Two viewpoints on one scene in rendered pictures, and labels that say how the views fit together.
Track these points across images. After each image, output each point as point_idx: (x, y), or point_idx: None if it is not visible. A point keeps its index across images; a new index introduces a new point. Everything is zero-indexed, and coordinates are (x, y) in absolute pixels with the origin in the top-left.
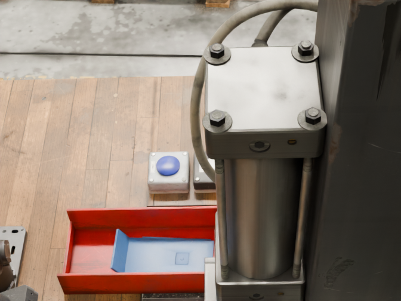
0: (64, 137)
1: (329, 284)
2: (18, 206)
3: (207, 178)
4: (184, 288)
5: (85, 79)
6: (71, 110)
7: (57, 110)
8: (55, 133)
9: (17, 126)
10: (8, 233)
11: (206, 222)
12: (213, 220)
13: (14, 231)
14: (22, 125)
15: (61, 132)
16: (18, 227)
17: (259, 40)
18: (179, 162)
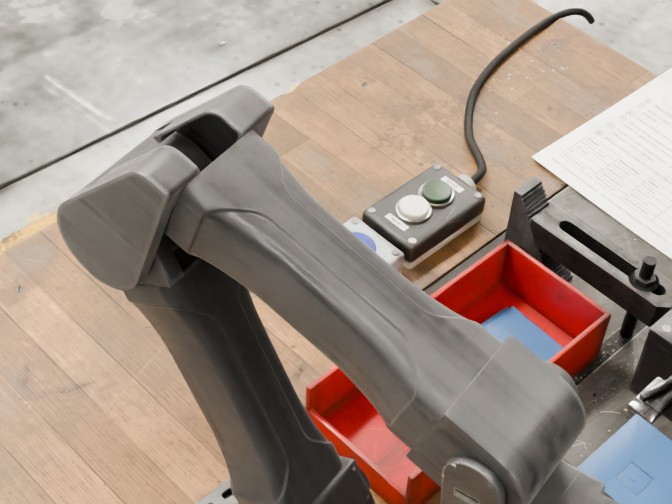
0: (126, 320)
1: None
2: (179, 461)
3: (423, 231)
4: None
5: (56, 223)
6: (89, 277)
7: (66, 292)
8: (105, 324)
9: (23, 355)
10: (219, 503)
11: (484, 287)
12: (492, 277)
13: (223, 495)
14: (33, 348)
15: (113, 316)
16: (226, 483)
17: None
18: (365, 234)
